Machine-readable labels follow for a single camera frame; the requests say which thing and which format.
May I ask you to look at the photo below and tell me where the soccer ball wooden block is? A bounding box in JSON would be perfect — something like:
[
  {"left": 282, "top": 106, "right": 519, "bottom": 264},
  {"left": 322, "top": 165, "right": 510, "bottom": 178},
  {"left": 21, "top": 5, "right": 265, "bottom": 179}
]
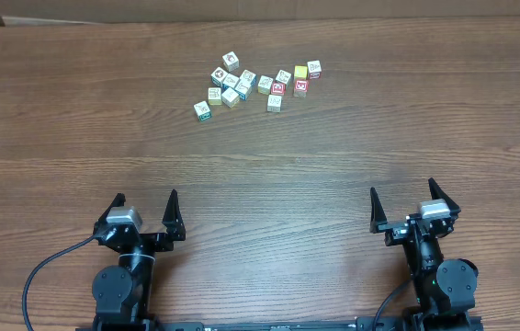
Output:
[{"left": 210, "top": 67, "right": 228, "bottom": 87}]

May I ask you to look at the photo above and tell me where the green sided wooden block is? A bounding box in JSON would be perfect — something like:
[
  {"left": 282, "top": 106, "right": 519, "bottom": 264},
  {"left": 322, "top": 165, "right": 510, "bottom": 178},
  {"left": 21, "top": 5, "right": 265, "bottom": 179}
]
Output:
[{"left": 194, "top": 101, "right": 212, "bottom": 121}]

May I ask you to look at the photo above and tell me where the lower white wooden block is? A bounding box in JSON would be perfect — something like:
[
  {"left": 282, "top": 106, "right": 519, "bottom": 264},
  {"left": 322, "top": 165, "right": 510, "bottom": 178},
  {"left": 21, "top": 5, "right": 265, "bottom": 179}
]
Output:
[{"left": 266, "top": 95, "right": 282, "bottom": 112}]

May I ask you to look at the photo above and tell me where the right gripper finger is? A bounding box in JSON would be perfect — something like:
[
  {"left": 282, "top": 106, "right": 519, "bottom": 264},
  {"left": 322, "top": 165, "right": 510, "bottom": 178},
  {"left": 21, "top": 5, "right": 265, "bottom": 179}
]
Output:
[
  {"left": 428, "top": 177, "right": 461, "bottom": 215},
  {"left": 369, "top": 187, "right": 388, "bottom": 234}
]

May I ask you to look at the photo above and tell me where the ice cream wooden block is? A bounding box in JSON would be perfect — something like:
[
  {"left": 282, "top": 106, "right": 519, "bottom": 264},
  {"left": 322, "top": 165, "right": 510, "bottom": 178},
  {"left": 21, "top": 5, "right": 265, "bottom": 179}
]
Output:
[{"left": 222, "top": 74, "right": 240, "bottom": 90}]

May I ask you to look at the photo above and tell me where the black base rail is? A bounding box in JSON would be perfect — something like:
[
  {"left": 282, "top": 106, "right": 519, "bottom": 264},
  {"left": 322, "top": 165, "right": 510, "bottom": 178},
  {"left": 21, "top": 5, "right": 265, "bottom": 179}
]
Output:
[{"left": 75, "top": 317, "right": 484, "bottom": 331}]

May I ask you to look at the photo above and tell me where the yellow top wooden block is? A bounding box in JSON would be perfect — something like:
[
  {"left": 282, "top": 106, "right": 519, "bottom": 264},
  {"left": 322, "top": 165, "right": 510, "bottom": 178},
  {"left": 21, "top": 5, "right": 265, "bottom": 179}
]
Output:
[{"left": 293, "top": 65, "right": 308, "bottom": 81}]

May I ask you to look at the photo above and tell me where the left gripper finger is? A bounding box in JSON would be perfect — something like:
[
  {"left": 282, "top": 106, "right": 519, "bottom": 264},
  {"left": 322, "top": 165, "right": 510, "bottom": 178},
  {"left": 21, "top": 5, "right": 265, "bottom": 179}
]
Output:
[
  {"left": 99, "top": 193, "right": 126, "bottom": 220},
  {"left": 162, "top": 189, "right": 186, "bottom": 241}
]

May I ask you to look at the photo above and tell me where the sailboat blue wooden block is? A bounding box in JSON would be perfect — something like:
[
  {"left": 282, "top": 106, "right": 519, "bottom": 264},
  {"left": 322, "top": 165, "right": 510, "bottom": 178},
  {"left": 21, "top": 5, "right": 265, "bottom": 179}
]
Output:
[{"left": 234, "top": 80, "right": 252, "bottom": 100}]

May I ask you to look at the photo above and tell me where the white tilted picture block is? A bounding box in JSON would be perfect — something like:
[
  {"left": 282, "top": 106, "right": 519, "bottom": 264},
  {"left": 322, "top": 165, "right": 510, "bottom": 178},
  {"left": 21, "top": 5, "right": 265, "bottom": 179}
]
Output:
[{"left": 276, "top": 70, "right": 292, "bottom": 86}]

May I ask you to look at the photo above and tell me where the red letter wooden block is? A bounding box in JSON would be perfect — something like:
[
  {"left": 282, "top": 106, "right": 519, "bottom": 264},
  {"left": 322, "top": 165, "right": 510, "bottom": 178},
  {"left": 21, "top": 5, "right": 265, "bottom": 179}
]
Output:
[{"left": 293, "top": 79, "right": 309, "bottom": 97}]

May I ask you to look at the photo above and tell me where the letter L wooden block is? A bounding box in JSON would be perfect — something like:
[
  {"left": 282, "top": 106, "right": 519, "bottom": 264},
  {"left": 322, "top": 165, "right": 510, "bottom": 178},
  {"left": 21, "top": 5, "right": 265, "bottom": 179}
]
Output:
[{"left": 221, "top": 87, "right": 241, "bottom": 108}]

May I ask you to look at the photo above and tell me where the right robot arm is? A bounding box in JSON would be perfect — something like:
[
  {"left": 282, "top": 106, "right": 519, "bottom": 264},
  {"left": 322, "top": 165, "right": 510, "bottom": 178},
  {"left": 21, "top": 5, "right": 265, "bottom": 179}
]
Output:
[{"left": 369, "top": 178, "right": 483, "bottom": 331}]

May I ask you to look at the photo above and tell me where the far right white block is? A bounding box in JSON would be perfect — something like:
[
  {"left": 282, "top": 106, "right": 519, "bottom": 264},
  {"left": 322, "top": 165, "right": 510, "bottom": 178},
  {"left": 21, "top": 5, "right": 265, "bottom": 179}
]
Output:
[{"left": 307, "top": 60, "right": 322, "bottom": 79}]

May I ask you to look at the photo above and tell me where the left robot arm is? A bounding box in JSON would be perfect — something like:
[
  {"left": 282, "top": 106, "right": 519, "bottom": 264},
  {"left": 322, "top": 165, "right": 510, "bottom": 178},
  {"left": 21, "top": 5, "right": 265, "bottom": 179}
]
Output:
[{"left": 91, "top": 190, "right": 186, "bottom": 330}]

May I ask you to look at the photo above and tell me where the yellow sided gift block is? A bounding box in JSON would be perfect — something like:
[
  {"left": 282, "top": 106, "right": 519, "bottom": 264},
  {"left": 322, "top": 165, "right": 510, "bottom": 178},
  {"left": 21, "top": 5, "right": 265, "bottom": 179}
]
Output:
[{"left": 208, "top": 87, "right": 222, "bottom": 106}]

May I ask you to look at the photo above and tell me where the cardboard panel at back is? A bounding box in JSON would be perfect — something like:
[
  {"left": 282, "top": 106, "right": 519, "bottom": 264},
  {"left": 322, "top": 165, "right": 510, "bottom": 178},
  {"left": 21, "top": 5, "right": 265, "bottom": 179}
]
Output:
[{"left": 0, "top": 0, "right": 520, "bottom": 23}]

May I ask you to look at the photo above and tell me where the top red picture block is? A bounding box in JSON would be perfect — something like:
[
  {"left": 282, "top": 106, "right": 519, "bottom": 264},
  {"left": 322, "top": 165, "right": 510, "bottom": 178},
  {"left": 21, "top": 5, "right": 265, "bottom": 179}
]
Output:
[{"left": 222, "top": 51, "right": 240, "bottom": 72}]

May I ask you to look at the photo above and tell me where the blue sided picture block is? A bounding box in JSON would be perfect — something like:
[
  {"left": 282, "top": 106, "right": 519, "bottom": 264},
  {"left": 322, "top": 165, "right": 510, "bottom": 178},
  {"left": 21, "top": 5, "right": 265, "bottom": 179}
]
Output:
[{"left": 240, "top": 70, "right": 257, "bottom": 86}]

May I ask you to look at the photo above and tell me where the red face wooden block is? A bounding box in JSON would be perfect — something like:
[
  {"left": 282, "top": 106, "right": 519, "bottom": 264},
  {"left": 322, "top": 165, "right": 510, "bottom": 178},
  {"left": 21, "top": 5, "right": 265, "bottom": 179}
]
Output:
[{"left": 270, "top": 82, "right": 286, "bottom": 96}]

